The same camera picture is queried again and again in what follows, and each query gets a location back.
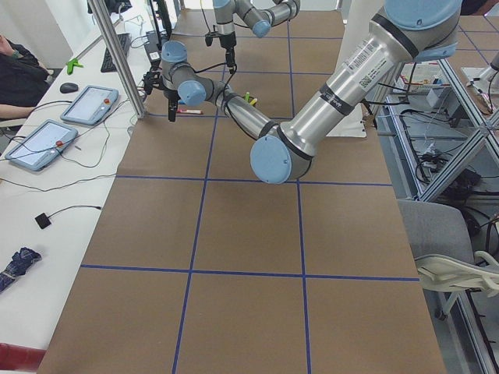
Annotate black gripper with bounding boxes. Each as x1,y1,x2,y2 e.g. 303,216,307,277
163,89,179,122
219,33,237,74

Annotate red and white marker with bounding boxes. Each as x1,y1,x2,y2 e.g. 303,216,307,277
177,109,203,115

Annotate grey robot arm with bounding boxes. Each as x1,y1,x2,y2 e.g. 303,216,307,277
161,1,462,184
205,0,300,74

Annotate far blue teach pendant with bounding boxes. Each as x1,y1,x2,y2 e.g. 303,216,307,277
60,85,119,126

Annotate blue teach pendant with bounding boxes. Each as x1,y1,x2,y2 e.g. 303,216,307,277
60,85,119,126
5,120,79,171

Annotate black keyboard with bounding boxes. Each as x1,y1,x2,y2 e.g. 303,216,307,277
100,32,132,74

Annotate black computer mouse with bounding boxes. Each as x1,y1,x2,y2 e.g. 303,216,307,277
59,82,79,94

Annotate green plastic clamp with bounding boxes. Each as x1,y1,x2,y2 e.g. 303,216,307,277
66,58,84,76

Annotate near blue teach pendant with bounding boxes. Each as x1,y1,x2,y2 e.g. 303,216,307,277
5,120,79,171

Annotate seated person in black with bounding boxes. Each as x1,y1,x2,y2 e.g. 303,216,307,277
1,35,51,121

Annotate brown paper table mat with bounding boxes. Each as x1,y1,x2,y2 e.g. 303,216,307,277
37,8,448,374

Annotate small black square device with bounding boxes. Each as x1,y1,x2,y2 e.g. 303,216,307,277
34,213,51,229

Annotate folded blue umbrella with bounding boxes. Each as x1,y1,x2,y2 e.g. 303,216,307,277
1,247,42,292

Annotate grey office chair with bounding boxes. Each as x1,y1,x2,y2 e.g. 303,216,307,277
398,199,498,320

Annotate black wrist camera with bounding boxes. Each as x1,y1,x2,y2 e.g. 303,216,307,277
204,31,219,47
143,71,161,96

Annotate aluminium frame post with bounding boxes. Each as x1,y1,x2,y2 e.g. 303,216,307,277
88,0,145,119

